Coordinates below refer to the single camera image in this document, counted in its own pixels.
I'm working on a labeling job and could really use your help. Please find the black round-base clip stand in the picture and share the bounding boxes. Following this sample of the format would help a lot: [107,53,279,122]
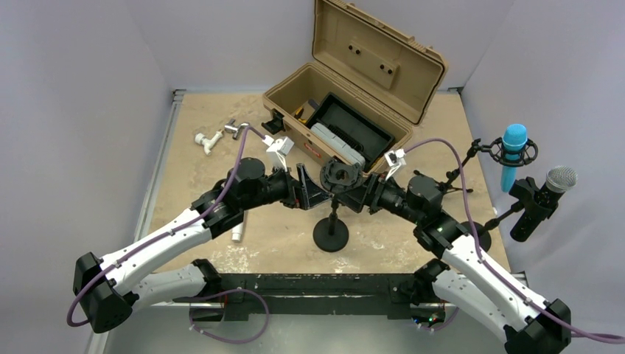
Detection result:
[477,177,553,250]

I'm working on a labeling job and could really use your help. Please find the silver metal tee fitting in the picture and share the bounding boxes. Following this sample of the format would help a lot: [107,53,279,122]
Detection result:
[224,119,249,140]

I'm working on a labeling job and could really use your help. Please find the black round-base mic stand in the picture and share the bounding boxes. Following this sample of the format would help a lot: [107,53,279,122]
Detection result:
[313,159,363,253]

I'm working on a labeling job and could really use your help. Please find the blue microphone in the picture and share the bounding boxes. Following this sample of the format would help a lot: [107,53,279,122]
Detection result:
[500,123,528,192]

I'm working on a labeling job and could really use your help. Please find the black tripod shock-mount stand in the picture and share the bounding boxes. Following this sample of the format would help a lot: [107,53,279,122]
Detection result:
[413,138,540,194]

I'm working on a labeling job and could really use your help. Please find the white plastic pipe fitting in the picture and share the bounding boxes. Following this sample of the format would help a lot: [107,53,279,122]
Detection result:
[194,130,223,156]

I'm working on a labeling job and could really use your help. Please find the black silver-grille microphone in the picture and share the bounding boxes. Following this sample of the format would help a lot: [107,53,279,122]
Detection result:
[509,165,578,242]

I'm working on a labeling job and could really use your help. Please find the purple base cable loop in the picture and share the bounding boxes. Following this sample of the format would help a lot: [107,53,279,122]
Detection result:
[188,288,270,344]

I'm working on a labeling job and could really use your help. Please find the black toolbox tray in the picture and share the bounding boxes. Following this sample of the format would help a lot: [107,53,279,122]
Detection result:
[305,92,396,171]

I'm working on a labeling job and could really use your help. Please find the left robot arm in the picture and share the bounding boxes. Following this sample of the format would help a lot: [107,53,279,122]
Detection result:
[66,158,330,333]

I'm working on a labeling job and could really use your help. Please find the white microphone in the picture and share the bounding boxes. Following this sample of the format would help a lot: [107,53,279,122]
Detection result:
[231,211,248,243]

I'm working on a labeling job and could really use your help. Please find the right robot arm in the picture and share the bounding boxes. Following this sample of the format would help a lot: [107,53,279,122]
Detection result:
[328,172,572,353]

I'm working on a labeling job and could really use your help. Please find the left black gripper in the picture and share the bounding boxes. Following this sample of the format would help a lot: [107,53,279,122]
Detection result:
[241,162,331,212]

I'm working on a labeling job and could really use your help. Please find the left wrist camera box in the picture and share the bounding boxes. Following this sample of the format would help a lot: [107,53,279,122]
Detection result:
[266,136,294,172]

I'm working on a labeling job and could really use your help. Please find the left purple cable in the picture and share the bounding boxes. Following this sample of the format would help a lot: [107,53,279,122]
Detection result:
[66,125,274,328]

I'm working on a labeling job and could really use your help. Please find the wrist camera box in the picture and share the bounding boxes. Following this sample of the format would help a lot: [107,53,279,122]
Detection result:
[266,136,294,172]
[384,149,406,181]

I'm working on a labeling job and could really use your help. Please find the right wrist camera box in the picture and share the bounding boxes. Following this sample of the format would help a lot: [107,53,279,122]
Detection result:
[384,149,406,181]

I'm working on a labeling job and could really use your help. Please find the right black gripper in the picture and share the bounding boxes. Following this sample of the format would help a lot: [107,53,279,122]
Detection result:
[335,172,420,223]

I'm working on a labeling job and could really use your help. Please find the yellow tool in toolbox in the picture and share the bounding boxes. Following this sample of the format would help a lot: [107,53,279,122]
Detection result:
[293,99,319,124]

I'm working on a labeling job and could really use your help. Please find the grey case in toolbox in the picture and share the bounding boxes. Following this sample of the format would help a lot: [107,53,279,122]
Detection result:
[310,122,366,167]

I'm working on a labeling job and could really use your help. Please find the tan plastic toolbox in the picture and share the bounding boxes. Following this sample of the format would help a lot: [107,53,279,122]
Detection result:
[262,1,448,176]

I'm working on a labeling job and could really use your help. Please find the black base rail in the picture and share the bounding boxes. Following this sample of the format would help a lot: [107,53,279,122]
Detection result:
[176,273,446,321]

